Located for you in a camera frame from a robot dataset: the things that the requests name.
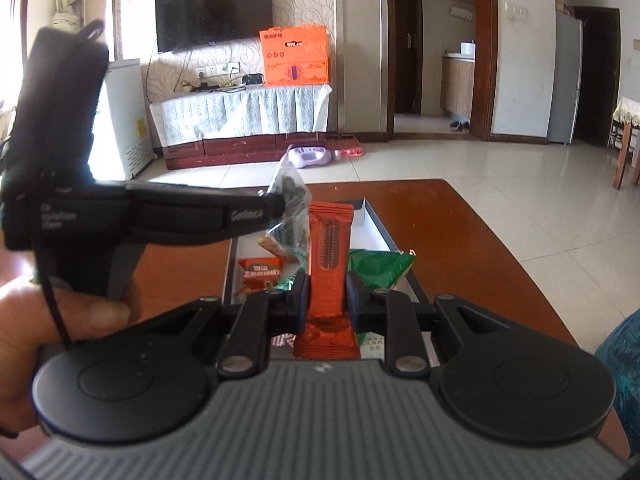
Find white chest freezer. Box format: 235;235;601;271
87;58;156;181

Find black power cable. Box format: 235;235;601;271
146;50;197;95

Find person's left hand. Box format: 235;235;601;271
0;250;144;437

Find orange-red snack bar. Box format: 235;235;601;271
292;200;362;361

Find orange gift box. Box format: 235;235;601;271
259;24;331;87

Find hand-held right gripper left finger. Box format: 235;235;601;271
120;272;311;380

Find wooden kitchen counter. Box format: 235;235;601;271
440;52;475;120

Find pale patterned tablecloth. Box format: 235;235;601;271
149;82;332;148

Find tan snack packet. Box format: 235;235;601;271
259;234;298;264

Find dark wooden door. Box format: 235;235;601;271
572;6;621;147

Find purple plastic toy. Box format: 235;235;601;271
286;145;343;168

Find clear bag of dark seeds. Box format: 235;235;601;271
265;152;311;266

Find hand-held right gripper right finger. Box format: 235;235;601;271
346;270;521;380

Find orange snack packet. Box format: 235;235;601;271
237;257;282;293

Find wooden chair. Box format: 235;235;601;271
607;97;640;190

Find white wall sockets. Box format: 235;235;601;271
195;61;241;77

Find blue patterned cloth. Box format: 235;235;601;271
595;310;640;426

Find black flat television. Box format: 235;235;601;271
155;0;273;54

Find grey refrigerator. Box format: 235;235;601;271
546;10;583;146

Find wooden television cabinet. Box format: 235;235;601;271
162;131;358;171

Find cardboard box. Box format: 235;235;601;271
222;196;441;366

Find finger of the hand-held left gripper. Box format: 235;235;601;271
125;182;287;249

